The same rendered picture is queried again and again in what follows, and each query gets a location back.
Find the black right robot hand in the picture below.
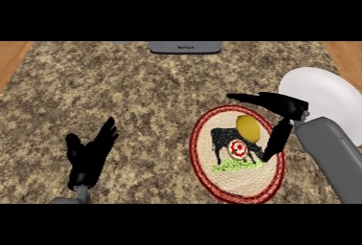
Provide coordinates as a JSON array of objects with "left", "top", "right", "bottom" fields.
[{"left": 227, "top": 91, "right": 312, "bottom": 163}]

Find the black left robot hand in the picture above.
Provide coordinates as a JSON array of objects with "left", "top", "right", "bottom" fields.
[{"left": 64, "top": 116, "right": 120, "bottom": 191}]

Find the red and white cupcake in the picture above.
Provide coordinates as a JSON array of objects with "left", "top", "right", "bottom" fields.
[{"left": 228, "top": 139, "right": 249, "bottom": 160}]

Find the round red-rimmed woven placemat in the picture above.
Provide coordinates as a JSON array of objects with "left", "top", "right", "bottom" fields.
[{"left": 188, "top": 104, "right": 287, "bottom": 205}]

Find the grey appliance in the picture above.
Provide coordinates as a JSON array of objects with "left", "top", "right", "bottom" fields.
[{"left": 148, "top": 41, "right": 224, "bottom": 56}]

